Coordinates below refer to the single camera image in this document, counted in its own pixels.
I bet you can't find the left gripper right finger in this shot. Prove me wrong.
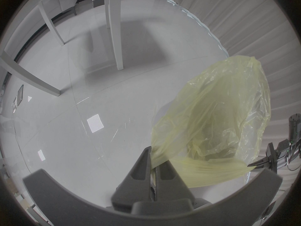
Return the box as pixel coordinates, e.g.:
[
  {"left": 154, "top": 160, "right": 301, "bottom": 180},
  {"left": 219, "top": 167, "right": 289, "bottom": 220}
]
[{"left": 155, "top": 160, "right": 196, "bottom": 209}]

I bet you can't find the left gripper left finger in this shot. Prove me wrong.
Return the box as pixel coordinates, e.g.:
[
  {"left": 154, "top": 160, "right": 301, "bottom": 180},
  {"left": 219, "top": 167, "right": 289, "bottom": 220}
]
[{"left": 111, "top": 146, "right": 153, "bottom": 212}]

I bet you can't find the yellow plastic bag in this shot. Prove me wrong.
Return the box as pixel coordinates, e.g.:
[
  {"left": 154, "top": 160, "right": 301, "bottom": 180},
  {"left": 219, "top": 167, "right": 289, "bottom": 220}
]
[{"left": 150, "top": 55, "right": 271, "bottom": 188}]

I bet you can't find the beige curtain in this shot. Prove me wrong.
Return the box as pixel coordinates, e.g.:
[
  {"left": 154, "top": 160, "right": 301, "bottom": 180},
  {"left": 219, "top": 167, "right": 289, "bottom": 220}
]
[{"left": 158, "top": 0, "right": 300, "bottom": 183}]

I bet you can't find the white chair grey padding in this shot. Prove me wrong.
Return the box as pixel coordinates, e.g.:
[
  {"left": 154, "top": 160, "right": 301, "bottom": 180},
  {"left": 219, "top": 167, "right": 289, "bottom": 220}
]
[{"left": 0, "top": 0, "right": 125, "bottom": 96}]

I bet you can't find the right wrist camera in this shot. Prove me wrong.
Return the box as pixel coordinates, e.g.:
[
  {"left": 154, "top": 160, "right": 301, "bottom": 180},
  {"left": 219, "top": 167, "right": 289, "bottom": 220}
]
[{"left": 277, "top": 139, "right": 292, "bottom": 153}]

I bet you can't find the white cable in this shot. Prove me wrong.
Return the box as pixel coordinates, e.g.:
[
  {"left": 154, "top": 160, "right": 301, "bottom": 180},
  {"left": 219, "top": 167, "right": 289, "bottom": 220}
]
[{"left": 11, "top": 103, "right": 33, "bottom": 175}]

